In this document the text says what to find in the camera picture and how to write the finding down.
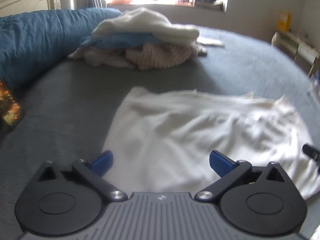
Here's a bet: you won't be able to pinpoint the blue duvet roll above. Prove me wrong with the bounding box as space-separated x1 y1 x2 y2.
1 8 121 90

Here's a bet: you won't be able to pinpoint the white cloth strip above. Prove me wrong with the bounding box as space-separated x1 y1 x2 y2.
197 36 225 47

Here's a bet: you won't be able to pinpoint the yellow box on desk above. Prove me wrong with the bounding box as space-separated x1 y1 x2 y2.
277 11 292 32

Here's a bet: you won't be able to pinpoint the dark clothes on windowsill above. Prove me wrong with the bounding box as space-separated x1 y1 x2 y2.
194 0 225 11

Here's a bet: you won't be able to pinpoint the smartphone with lit screen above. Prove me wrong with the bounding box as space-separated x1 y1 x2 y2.
0 80 25 129

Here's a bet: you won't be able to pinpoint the white and green desk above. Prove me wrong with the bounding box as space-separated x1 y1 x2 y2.
276 31 319 77

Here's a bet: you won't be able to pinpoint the white yarn ball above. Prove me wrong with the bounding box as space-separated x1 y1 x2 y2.
271 32 280 46

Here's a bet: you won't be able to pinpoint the grey bed sheet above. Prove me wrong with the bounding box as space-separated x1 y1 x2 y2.
1 27 319 239

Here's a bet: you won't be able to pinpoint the orange object on windowsill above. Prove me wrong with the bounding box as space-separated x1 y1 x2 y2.
107 0 132 5

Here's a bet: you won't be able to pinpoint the light blue garment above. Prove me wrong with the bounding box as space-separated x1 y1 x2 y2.
80 33 164 49

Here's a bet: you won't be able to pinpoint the stack of folded jeans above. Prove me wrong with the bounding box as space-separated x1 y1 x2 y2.
309 70 320 99

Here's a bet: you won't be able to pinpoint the cream fleece garment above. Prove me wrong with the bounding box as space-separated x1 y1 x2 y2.
92 7 200 46

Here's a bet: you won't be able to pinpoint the white bear print sweatshirt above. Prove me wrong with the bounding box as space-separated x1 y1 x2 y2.
104 87 319 198

